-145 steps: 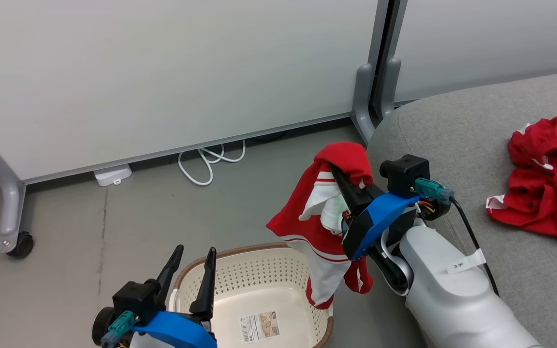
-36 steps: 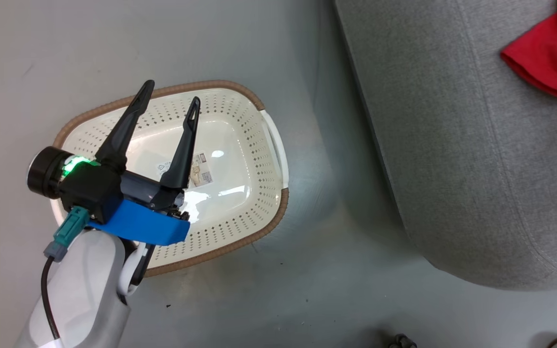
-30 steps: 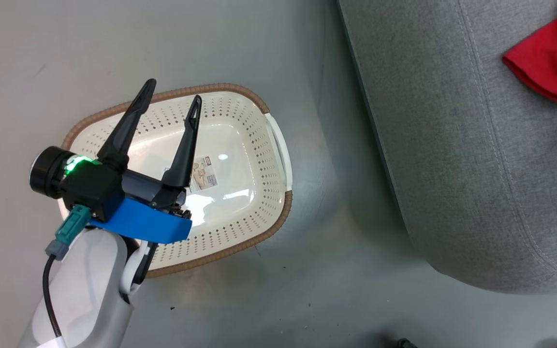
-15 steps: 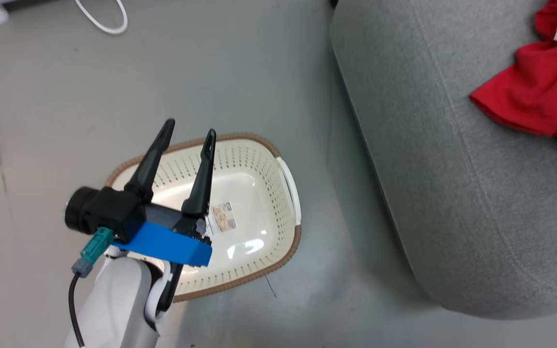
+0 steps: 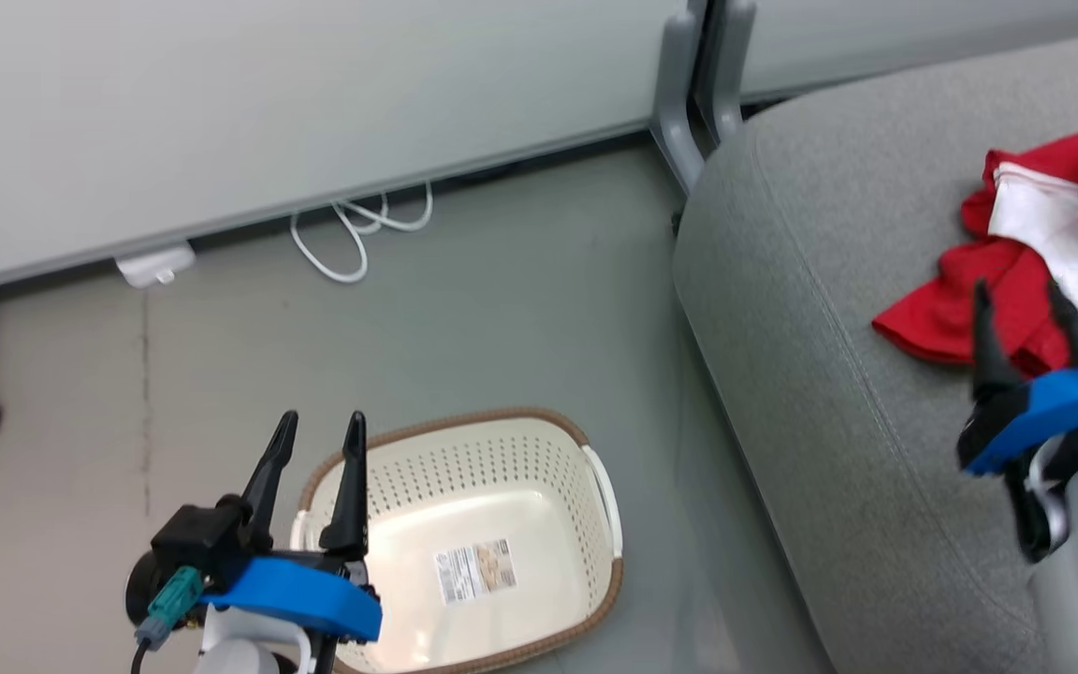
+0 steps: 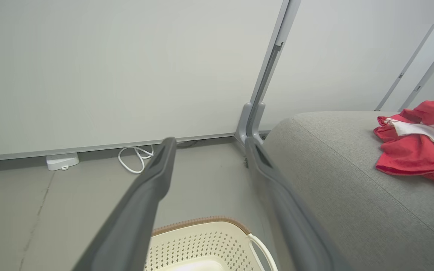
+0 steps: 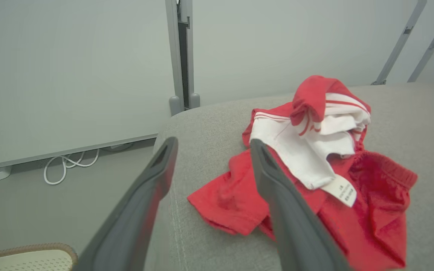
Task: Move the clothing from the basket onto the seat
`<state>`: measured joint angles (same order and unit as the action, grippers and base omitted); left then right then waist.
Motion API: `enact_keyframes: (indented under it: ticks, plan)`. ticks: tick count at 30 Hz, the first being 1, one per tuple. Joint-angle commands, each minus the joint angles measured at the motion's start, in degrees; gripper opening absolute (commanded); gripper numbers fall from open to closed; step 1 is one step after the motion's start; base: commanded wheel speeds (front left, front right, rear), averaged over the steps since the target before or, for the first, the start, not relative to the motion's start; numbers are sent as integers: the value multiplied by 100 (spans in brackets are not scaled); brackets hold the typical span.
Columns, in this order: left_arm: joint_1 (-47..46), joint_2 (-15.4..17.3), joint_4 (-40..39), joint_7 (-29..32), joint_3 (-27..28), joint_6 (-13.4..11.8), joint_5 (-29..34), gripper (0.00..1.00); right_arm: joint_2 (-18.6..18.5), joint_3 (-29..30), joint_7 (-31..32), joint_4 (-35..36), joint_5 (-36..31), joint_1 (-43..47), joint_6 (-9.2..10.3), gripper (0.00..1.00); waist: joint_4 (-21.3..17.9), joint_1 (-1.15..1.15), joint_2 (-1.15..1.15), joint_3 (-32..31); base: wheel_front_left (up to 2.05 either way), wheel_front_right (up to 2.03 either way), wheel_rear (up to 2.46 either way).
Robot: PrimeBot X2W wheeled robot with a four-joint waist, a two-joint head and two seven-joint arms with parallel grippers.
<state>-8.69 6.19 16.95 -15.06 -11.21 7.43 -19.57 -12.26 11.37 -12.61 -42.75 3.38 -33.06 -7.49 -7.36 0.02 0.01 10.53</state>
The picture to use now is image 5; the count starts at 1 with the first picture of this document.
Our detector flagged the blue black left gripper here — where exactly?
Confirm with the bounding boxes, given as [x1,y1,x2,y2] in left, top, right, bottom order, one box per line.
[202,410,384,674]

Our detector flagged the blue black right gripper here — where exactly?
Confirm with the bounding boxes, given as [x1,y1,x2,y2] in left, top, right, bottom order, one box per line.
[957,279,1078,564]

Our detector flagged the red and white clothing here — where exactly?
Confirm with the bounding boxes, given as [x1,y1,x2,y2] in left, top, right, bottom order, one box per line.
[872,110,1078,377]

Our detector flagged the printed basket sticker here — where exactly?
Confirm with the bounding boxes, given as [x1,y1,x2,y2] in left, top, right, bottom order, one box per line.
[433,537,517,608]

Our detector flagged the cream laundry basket brown rim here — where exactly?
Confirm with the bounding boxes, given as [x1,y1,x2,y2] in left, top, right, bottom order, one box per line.
[291,407,624,674]

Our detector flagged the grey fabric sofa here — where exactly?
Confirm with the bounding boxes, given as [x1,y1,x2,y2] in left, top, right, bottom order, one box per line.
[672,28,1078,674]

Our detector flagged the white power adapter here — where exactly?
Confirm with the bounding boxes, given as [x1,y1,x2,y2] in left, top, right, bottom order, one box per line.
[115,242,197,289]

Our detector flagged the narrow white partition panel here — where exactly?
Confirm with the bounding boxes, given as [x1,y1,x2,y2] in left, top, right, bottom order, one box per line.
[740,0,1078,104]

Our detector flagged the wide white partition panel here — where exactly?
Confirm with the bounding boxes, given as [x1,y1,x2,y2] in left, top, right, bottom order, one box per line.
[0,0,694,289]

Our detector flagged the grey partition leg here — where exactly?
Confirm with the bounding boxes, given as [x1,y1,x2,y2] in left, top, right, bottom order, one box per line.
[649,0,710,195]
[703,0,758,148]

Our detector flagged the teal left cable connector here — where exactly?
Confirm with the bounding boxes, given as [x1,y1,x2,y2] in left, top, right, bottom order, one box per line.
[134,565,206,652]

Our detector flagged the white coiled floor cable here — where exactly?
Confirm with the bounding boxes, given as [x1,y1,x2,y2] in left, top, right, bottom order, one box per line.
[290,181,434,285]

